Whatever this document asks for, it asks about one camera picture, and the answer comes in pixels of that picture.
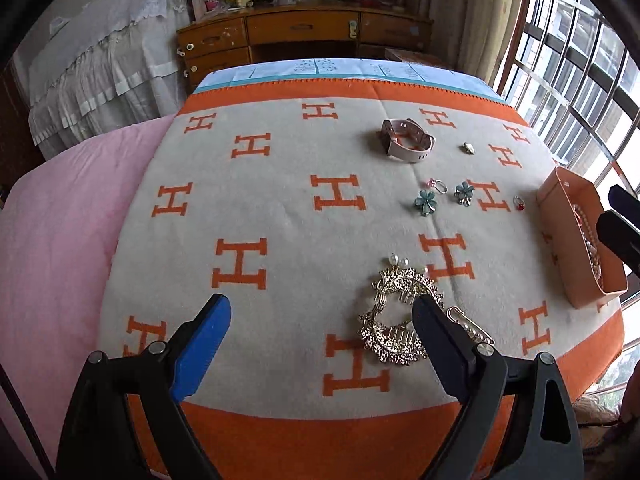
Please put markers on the beige curtain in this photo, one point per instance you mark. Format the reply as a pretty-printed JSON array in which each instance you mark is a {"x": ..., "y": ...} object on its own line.
[{"x": 475, "y": 20}]

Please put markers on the light blue printed sheet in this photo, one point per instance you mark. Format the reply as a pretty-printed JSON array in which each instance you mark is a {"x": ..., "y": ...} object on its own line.
[{"x": 325, "y": 67}]

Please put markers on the white lace covered furniture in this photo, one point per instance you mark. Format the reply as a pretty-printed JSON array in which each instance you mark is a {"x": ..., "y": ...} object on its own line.
[{"x": 100, "y": 75}]

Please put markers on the window with metal grille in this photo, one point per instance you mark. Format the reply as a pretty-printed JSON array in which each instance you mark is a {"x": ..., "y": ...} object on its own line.
[{"x": 575, "y": 45}]

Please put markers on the wooden desk with drawers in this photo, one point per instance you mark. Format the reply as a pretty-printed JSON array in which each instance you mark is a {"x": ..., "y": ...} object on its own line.
[{"x": 300, "y": 27}]

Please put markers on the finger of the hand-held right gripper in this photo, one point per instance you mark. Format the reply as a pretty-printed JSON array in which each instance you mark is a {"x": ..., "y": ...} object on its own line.
[
  {"x": 619, "y": 236},
  {"x": 625, "y": 196}
]

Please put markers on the teal flower earring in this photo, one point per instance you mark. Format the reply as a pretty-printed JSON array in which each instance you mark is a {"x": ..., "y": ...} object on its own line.
[
  {"x": 425, "y": 203},
  {"x": 463, "y": 193}
]

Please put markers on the pearl safety pin brooch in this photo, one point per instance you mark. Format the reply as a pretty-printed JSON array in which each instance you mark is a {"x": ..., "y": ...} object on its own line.
[{"x": 467, "y": 325}]

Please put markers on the pink tray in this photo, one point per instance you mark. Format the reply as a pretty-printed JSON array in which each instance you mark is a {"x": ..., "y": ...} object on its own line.
[{"x": 560, "y": 210}]

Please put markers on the orange and beige patterned blanket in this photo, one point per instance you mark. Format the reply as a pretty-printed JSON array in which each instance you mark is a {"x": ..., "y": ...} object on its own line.
[{"x": 300, "y": 240}]

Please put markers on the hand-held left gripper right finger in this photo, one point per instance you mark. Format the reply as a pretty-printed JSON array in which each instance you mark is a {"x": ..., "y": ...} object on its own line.
[{"x": 436, "y": 346}]

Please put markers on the pink wrist watch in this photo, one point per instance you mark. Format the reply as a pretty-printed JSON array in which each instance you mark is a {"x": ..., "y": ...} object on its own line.
[{"x": 415, "y": 152}]

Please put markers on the pink bed sheet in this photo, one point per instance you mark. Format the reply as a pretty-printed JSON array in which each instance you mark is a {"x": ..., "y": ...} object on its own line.
[{"x": 60, "y": 235}]

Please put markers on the gold rhinestone hair comb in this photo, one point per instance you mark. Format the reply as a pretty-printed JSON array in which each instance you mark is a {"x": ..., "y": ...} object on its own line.
[{"x": 395, "y": 275}]

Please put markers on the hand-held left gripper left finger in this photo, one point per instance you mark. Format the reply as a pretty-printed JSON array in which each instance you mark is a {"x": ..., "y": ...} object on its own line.
[{"x": 205, "y": 345}]

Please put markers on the small gold charm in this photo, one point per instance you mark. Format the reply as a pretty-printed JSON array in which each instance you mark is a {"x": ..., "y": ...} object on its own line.
[{"x": 467, "y": 148}]

